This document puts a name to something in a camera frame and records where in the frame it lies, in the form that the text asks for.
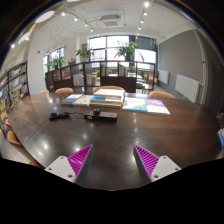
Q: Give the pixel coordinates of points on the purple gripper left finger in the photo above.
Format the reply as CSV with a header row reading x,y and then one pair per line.
x,y
74,167

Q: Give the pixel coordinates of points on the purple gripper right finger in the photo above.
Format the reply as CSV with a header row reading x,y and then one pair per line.
x,y
151,166

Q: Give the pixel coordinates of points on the black charger plug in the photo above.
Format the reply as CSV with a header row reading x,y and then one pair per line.
x,y
97,111

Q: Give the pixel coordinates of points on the black power strip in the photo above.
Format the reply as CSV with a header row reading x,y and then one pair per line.
x,y
103,116

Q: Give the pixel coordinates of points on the purple and white book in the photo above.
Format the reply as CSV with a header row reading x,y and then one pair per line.
x,y
156,107

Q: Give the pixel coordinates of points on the orange chair near left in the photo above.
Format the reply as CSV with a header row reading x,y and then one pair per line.
x,y
13,139

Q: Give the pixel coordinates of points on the orange chair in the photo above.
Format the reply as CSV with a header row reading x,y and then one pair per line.
x,y
108,87
64,90
13,139
162,94

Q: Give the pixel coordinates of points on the cream book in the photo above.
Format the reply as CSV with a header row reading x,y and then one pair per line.
x,y
84,100

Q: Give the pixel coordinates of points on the colourful picture book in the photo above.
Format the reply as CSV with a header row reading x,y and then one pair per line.
x,y
134,104

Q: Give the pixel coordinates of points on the blue book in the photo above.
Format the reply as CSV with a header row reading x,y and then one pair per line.
x,y
71,98

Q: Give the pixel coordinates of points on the orange chair far right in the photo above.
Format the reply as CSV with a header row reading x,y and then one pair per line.
x,y
162,94

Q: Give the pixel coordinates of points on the stack of large books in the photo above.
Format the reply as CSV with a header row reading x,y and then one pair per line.
x,y
108,96

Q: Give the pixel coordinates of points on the orange chair far left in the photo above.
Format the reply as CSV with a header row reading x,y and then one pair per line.
x,y
64,90

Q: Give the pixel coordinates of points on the orange chair far centre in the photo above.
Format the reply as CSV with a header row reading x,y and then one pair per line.
x,y
108,87

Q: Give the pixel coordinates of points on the dark wooden bookshelf divider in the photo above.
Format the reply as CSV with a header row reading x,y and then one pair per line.
x,y
130,75

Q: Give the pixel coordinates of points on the potted plant left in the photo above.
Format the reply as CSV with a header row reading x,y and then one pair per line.
x,y
57,63

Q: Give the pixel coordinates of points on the potted plant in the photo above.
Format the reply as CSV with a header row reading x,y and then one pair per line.
x,y
57,63
84,53
127,50

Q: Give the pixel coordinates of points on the potted plant centre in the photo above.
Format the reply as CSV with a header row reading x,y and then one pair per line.
x,y
84,53

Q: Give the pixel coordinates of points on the potted plant right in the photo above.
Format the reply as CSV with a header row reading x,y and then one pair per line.
x,y
127,50

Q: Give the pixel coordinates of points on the ceiling air conditioner vent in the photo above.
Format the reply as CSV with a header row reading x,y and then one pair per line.
x,y
113,20

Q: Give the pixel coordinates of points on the white wall radiator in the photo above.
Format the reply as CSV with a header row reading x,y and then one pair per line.
x,y
188,87

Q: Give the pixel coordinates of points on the left wall bookshelf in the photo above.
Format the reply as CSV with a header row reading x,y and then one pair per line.
x,y
13,84

